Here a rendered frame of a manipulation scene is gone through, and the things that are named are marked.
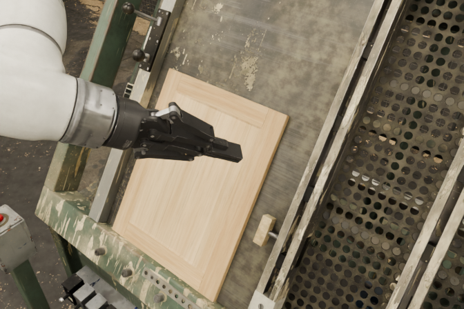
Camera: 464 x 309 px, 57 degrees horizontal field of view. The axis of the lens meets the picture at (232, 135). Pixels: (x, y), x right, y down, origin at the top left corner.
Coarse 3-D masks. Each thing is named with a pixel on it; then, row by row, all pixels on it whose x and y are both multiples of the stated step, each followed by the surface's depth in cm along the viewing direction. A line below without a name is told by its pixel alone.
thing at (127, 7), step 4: (124, 4) 129; (128, 4) 128; (132, 4) 129; (124, 8) 128; (128, 8) 128; (132, 8) 129; (124, 12) 129; (128, 12) 129; (132, 12) 130; (136, 12) 131; (140, 12) 132; (144, 16) 132; (148, 16) 133; (152, 20) 134; (156, 20) 134; (160, 20) 134; (156, 24) 135; (160, 24) 135
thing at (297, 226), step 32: (384, 0) 99; (384, 32) 98; (352, 64) 101; (352, 96) 101; (352, 128) 104; (320, 160) 106; (320, 192) 103; (288, 224) 106; (288, 256) 106; (288, 288) 111
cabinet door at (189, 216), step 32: (160, 96) 137; (192, 96) 131; (224, 96) 125; (224, 128) 124; (256, 128) 119; (160, 160) 135; (224, 160) 123; (256, 160) 118; (128, 192) 140; (160, 192) 134; (192, 192) 128; (224, 192) 123; (256, 192) 117; (128, 224) 139; (160, 224) 133; (192, 224) 127; (224, 224) 121; (160, 256) 132; (192, 256) 126; (224, 256) 121
